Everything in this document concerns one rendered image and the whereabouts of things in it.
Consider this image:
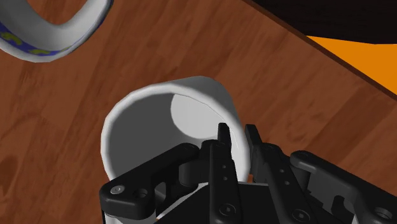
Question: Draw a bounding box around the white bowl with blue band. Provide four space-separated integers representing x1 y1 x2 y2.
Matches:
0 0 115 64

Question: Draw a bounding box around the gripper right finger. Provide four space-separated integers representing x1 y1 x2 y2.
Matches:
244 124 397 224

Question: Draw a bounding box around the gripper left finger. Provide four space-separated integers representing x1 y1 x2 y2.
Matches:
99 122 242 224

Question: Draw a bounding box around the white cup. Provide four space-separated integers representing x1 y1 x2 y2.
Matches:
100 76 251 224

